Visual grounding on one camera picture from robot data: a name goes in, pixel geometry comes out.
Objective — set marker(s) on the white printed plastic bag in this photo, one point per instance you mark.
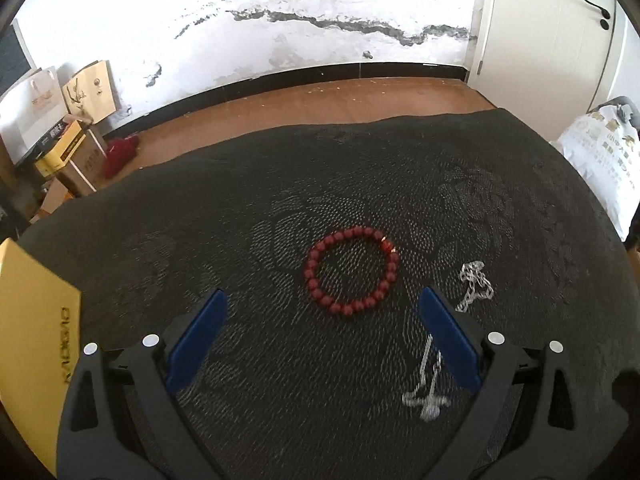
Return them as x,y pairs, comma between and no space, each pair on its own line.
600,160

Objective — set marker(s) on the dark patterned blanket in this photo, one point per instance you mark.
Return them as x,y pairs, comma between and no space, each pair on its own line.
325,185

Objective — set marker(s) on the white paper bag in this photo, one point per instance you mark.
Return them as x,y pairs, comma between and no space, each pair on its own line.
32,110

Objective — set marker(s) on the yellow cardboard box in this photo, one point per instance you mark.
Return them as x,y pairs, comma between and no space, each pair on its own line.
35,335

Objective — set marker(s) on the brown cardboard box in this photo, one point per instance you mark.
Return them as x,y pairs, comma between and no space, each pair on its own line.
85,165

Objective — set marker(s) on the grey chair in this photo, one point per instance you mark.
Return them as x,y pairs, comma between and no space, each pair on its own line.
627,105

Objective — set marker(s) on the yellow and black box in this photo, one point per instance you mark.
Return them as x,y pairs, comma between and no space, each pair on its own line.
60,152

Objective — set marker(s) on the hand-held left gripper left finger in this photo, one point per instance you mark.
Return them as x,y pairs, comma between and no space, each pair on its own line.
197,342

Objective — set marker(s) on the white framed grey board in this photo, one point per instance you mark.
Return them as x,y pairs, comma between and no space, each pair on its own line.
12,65

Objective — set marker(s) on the white door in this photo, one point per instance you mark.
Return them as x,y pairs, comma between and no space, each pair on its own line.
540,25

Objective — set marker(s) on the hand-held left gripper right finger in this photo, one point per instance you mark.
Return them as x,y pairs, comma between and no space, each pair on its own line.
450,340

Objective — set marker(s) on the red cloth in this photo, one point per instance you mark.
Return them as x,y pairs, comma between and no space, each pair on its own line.
120,155

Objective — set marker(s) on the brown paper bag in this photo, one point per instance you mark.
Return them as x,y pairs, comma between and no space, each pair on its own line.
90,90

